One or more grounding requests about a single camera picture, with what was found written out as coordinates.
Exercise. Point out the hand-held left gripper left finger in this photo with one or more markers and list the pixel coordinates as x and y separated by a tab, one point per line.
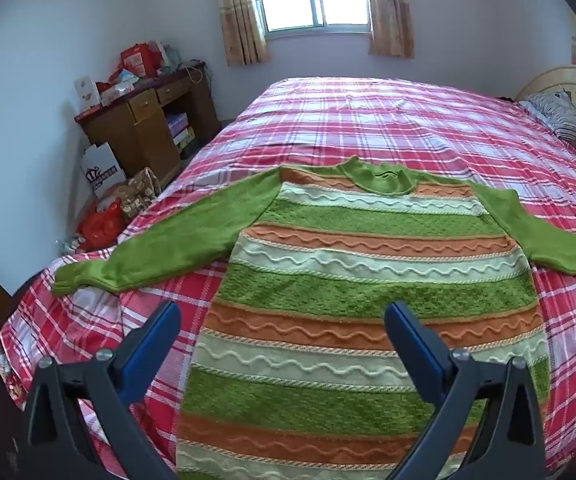
154	344

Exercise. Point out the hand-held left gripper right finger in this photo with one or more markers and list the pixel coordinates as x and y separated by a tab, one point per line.
412	341

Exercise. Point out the green orange striped knit sweater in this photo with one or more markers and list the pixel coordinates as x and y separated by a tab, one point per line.
347	290

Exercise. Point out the red plastic bag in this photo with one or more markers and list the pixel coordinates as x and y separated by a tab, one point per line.
100	225

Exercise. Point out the brown patterned bag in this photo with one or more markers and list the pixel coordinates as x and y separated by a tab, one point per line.
140	192

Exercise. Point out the white paper bag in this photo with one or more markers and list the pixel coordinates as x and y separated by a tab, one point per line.
102	170

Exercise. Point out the brown wooden desk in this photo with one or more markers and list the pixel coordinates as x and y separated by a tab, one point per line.
138	135

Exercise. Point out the stack of boxes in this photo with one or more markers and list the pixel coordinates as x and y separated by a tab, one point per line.
180	129

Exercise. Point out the bed with red plaid sheet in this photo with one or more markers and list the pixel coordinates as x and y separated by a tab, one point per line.
367	115

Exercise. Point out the white card box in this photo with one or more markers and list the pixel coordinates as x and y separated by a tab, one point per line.
87	92

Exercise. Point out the striped floral pillow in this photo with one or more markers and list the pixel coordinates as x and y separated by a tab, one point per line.
562	115

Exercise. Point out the cream wooden headboard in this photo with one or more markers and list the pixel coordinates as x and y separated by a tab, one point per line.
552	80

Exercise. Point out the beige patterned curtain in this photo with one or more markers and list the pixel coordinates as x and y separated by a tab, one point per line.
390	15
240	20

